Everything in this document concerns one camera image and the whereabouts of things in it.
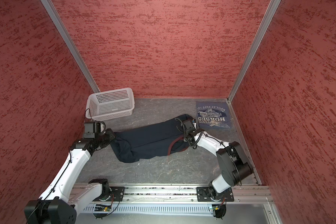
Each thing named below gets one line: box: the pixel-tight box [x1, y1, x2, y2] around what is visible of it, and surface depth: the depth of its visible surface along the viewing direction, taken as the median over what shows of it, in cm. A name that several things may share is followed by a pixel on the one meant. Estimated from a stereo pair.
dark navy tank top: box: [109, 114, 194, 163], surface depth 89 cm
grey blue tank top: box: [196, 101, 231, 130], surface depth 109 cm
